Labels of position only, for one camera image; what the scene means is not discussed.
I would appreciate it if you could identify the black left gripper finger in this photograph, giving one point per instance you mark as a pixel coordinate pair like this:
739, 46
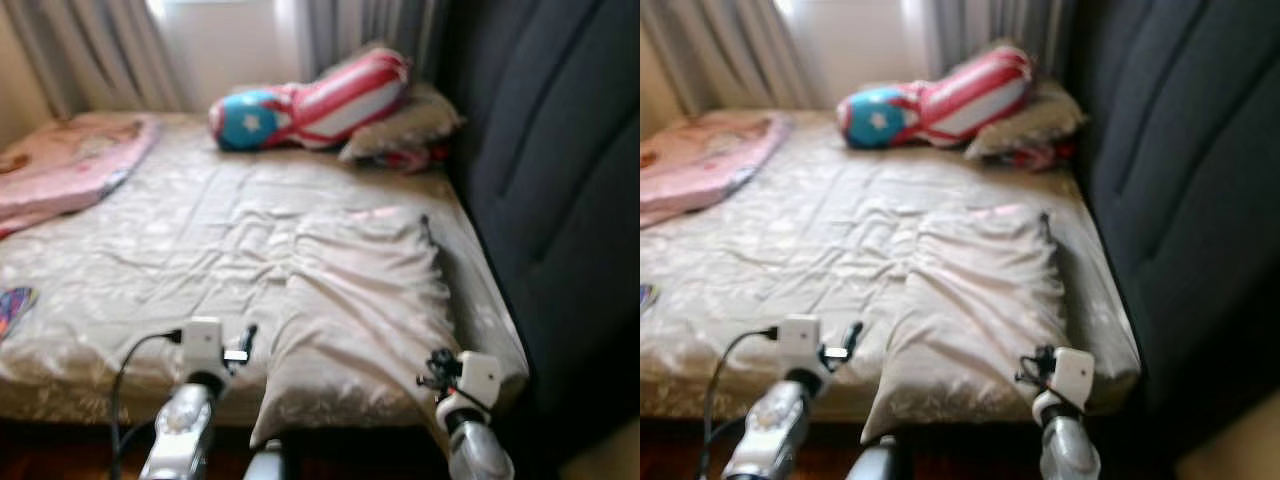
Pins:
251, 338
853, 336

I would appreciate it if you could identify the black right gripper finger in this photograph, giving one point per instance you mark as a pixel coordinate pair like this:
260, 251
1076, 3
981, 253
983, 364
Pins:
1027, 360
430, 362

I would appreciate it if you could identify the beige floral pillow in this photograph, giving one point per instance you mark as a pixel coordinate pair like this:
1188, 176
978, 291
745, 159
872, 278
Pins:
980, 310
360, 310

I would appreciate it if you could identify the colourful comic book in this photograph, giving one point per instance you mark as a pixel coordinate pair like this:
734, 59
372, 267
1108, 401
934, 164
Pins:
15, 310
647, 297

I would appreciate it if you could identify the pink cartoon print blanket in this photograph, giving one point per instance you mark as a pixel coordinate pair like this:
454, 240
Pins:
60, 165
700, 160

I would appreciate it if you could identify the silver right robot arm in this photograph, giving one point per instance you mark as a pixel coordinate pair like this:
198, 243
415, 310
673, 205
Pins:
1065, 450
475, 450

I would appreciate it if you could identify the bed with floral sheet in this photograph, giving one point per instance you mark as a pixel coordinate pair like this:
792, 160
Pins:
800, 250
180, 250

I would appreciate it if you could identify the pink and red fabric item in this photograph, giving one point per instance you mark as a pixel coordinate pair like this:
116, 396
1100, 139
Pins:
1040, 157
415, 160

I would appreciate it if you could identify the dark grey upholstered headboard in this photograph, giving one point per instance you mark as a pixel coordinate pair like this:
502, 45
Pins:
1190, 200
560, 200

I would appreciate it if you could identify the grey floral pillow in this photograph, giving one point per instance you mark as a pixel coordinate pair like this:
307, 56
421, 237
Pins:
410, 125
1040, 122

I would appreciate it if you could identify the stars and stripes bolster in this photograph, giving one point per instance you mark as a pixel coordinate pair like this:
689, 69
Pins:
330, 100
960, 98

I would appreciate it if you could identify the bright window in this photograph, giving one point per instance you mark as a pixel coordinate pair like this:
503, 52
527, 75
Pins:
860, 50
230, 50

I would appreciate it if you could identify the grey curtain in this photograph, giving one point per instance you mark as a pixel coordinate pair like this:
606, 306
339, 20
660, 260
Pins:
90, 50
370, 30
1000, 30
720, 50

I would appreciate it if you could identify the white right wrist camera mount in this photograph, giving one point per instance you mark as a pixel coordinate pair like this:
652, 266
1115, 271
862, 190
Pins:
1075, 375
480, 378

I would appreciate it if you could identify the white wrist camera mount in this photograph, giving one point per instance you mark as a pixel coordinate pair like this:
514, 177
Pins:
203, 345
800, 343
1075, 375
480, 378

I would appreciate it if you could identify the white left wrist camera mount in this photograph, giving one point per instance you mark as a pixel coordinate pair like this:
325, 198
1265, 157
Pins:
800, 343
203, 345

